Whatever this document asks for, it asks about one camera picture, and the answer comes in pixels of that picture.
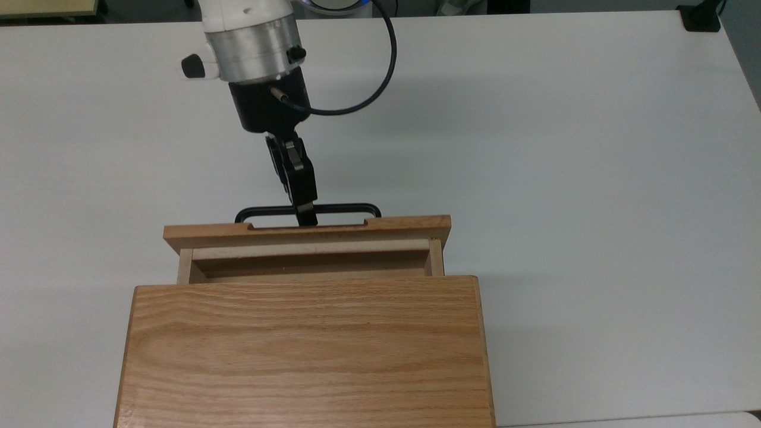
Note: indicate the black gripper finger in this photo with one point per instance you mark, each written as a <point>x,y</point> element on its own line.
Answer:
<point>302,178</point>
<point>274,156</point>

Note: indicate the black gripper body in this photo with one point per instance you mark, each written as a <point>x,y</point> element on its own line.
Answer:
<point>264,107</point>

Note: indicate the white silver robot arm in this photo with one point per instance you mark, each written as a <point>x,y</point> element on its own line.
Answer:
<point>250,41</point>

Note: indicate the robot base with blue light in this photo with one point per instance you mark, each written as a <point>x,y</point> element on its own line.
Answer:
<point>336,5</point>

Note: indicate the wooden two-drawer cabinet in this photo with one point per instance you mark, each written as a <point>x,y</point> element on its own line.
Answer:
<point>306,356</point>

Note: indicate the light wooden board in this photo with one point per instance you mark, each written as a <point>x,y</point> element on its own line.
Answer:
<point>44,7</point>

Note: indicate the black table clamp mount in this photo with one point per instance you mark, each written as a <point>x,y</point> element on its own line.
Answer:
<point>701,18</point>

